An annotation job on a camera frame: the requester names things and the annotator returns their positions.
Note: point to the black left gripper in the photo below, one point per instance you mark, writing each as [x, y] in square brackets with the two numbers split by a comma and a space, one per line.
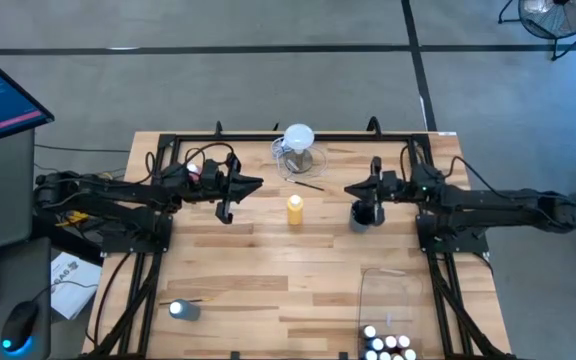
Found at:
[215, 182]

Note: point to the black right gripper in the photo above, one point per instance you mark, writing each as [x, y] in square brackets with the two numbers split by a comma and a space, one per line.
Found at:
[393, 187]

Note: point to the large yellow paint bottle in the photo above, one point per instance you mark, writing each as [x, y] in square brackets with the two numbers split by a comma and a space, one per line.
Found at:
[295, 210]

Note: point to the large pink paint bottle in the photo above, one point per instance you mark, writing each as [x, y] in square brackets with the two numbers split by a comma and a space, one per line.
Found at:
[193, 170]

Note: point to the thin black paintbrush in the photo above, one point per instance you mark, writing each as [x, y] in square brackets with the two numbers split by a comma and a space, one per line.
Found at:
[195, 301]
[305, 185]

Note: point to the large teal paint bottle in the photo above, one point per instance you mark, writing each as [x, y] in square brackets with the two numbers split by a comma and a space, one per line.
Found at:
[183, 310]

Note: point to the small pink paint bottle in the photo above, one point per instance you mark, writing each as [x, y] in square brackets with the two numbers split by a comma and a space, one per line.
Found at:
[403, 341]

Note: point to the small gold paint bottle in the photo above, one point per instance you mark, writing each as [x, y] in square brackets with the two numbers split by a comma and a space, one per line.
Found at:
[384, 356]

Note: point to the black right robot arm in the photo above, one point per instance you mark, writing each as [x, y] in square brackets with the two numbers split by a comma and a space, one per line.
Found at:
[493, 200]

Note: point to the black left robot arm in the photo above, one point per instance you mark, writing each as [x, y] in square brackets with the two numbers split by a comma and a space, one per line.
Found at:
[118, 192]

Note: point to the blue-grey plastic cup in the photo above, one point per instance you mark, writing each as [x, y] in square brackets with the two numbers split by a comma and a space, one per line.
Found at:
[360, 215]

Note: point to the white bulb table lamp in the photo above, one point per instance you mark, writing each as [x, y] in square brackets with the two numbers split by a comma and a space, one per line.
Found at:
[299, 136]

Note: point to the clear plastic bin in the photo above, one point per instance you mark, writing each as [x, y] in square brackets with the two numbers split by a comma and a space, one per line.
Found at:
[393, 300]

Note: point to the white paper booklet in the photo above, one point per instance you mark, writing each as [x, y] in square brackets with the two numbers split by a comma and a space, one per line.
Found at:
[75, 300]

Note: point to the grey desk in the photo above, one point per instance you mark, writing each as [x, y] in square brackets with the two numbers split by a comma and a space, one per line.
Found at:
[3, 200]

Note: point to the black floor fan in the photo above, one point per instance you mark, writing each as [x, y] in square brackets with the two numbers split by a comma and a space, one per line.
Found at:
[558, 20]

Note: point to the black computer mouse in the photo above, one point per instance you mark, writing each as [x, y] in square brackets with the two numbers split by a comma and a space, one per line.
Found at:
[18, 325]

